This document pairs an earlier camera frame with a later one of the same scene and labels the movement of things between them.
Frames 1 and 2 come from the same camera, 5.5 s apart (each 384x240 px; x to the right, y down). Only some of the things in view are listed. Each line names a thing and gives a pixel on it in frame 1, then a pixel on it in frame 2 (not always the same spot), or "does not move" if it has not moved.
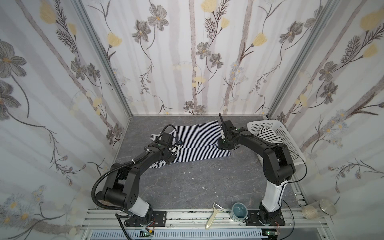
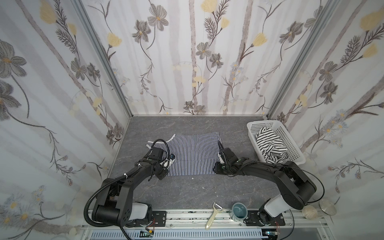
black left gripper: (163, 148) → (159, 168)
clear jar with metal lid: (317, 210) does not move
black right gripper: (226, 130) → (225, 154)
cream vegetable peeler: (212, 217) does not move
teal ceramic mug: (239, 212) does not move
